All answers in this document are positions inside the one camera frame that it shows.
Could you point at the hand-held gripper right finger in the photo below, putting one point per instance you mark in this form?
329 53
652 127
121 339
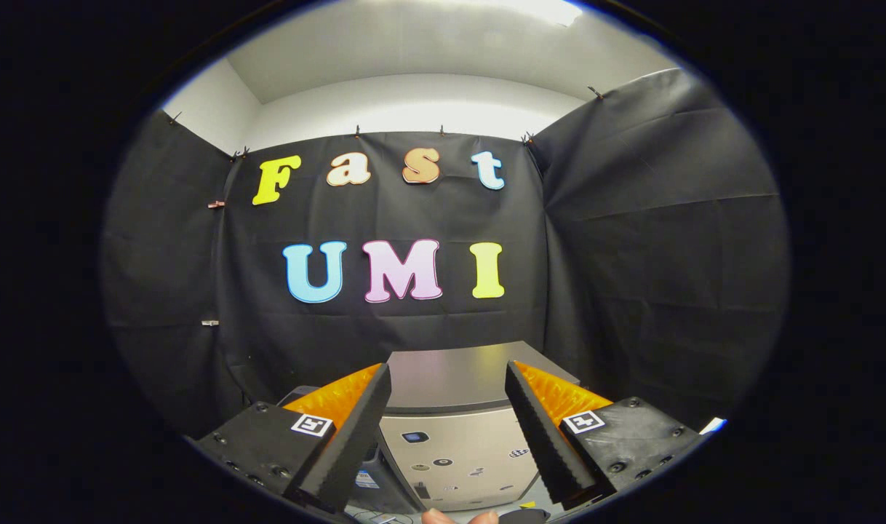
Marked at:
548 444

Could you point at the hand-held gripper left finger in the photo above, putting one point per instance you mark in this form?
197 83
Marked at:
348 444

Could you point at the black backdrop cloth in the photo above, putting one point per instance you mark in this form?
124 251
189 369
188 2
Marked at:
632 255

